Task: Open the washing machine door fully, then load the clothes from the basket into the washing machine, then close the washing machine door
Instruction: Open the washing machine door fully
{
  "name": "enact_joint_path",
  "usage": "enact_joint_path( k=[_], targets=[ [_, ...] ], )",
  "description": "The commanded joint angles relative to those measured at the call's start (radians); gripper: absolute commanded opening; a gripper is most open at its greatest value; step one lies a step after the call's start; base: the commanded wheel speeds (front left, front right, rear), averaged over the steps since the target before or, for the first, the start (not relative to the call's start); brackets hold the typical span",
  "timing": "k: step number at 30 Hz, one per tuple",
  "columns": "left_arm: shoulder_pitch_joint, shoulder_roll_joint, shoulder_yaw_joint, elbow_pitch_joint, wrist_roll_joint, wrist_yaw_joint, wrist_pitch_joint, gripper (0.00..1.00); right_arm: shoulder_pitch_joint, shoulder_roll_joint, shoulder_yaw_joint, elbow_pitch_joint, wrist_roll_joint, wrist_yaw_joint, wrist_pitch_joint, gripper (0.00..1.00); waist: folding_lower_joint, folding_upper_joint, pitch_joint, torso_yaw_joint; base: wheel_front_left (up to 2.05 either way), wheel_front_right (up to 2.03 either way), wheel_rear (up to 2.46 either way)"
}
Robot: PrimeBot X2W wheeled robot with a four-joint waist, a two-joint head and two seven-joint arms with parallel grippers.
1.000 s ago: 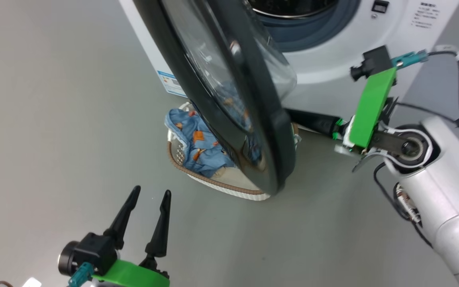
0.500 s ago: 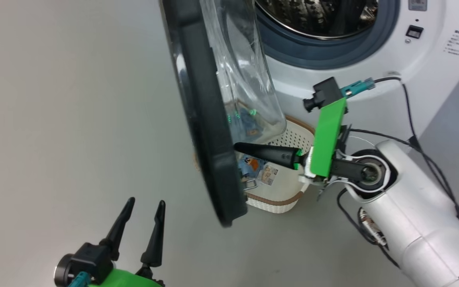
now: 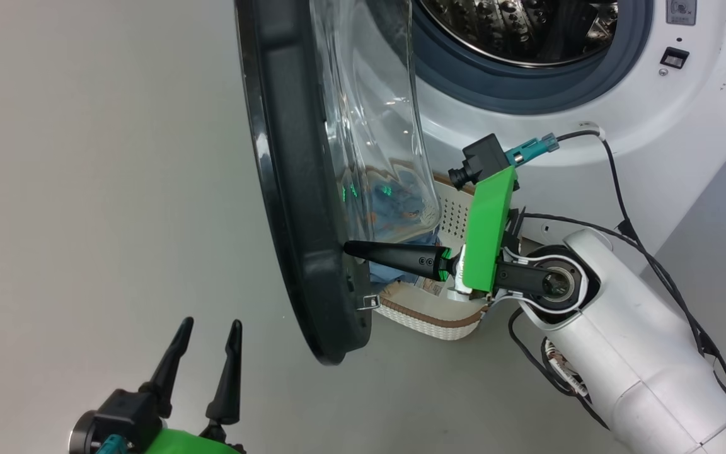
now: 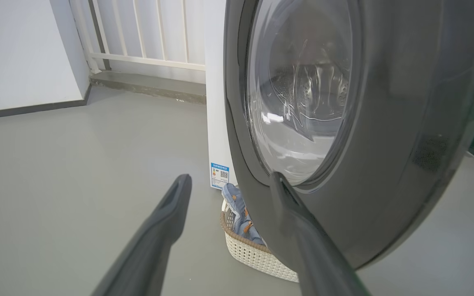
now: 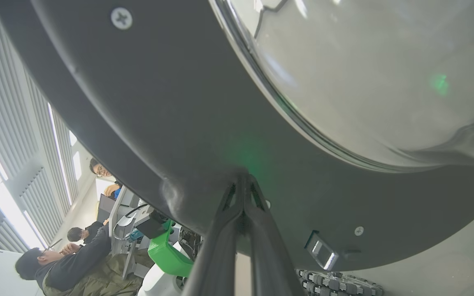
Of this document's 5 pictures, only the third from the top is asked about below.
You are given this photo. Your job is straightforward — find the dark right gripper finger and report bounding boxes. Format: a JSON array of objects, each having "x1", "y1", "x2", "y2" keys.
[{"x1": 343, "y1": 240, "x2": 452, "y2": 279}]

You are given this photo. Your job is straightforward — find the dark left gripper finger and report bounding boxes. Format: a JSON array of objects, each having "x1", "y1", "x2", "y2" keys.
[
  {"x1": 139, "y1": 317, "x2": 195, "y2": 419},
  {"x1": 205, "y1": 319, "x2": 243, "y2": 427}
]

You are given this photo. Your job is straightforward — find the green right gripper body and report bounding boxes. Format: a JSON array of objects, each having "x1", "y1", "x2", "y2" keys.
[{"x1": 444, "y1": 165, "x2": 526, "y2": 297}]

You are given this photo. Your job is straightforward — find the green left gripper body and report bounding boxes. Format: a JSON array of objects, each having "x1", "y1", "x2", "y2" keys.
[{"x1": 139, "y1": 422, "x2": 246, "y2": 454}]

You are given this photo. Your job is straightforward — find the blue patterned clothes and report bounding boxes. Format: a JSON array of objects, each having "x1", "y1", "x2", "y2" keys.
[{"x1": 341, "y1": 167, "x2": 442, "y2": 288}]

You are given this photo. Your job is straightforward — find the black round glass washer door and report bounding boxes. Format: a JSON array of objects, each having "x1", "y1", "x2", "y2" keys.
[{"x1": 235, "y1": 0, "x2": 443, "y2": 367}]

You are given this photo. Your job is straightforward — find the cream perforated laundry basket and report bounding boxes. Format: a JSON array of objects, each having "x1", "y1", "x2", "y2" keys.
[{"x1": 363, "y1": 165, "x2": 491, "y2": 342}]

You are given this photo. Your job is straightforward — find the white front-load washing machine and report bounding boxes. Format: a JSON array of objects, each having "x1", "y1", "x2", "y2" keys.
[{"x1": 309, "y1": 0, "x2": 726, "y2": 278}]

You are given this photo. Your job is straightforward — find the black camera cable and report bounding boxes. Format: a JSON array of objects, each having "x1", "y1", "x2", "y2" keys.
[{"x1": 555, "y1": 123, "x2": 726, "y2": 424}]

